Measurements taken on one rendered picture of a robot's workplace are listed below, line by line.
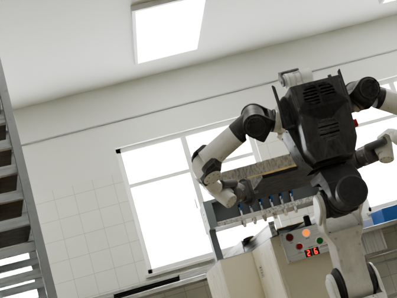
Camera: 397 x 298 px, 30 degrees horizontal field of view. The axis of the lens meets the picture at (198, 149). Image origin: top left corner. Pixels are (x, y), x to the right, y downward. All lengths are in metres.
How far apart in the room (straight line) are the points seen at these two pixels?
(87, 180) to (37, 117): 0.82
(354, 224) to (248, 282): 1.38
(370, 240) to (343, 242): 4.03
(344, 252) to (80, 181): 4.77
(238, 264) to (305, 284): 0.74
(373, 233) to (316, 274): 3.44
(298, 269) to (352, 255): 0.64
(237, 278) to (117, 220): 3.27
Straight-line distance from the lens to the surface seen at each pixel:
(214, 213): 4.16
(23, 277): 2.47
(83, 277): 7.22
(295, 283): 3.47
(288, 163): 4.30
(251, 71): 7.68
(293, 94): 2.69
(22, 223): 2.49
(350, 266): 2.90
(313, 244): 3.47
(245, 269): 4.14
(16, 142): 2.52
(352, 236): 2.87
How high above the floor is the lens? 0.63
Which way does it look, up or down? 12 degrees up
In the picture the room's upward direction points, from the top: 16 degrees counter-clockwise
